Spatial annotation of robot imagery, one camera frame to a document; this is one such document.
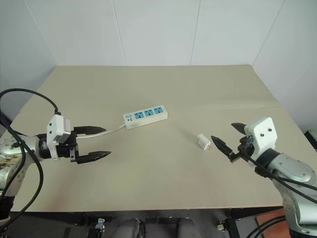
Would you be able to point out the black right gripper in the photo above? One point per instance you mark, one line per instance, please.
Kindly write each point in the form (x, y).
(244, 146)

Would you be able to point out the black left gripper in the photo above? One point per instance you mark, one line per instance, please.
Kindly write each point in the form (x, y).
(65, 151)

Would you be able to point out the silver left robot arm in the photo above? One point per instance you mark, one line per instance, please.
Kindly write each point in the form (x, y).
(27, 146)

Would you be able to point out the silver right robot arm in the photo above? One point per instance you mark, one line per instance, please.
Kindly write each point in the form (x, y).
(292, 168)

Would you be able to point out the white plug adapter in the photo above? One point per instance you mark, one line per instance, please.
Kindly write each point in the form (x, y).
(203, 141)

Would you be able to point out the white power strip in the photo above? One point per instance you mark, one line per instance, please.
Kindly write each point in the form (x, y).
(148, 118)

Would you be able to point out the black box beside table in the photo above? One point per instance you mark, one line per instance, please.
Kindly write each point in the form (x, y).
(311, 138)

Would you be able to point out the metal table clamp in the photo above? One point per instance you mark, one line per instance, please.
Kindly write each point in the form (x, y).
(100, 224)
(223, 226)

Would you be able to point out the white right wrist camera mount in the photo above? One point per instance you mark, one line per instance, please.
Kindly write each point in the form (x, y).
(265, 131)

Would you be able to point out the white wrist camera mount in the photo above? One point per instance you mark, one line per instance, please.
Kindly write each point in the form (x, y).
(55, 126)
(265, 131)

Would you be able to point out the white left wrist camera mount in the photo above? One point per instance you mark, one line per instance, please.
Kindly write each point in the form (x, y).
(55, 126)

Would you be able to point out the black table frame bar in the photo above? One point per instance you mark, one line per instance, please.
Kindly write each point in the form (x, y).
(250, 212)

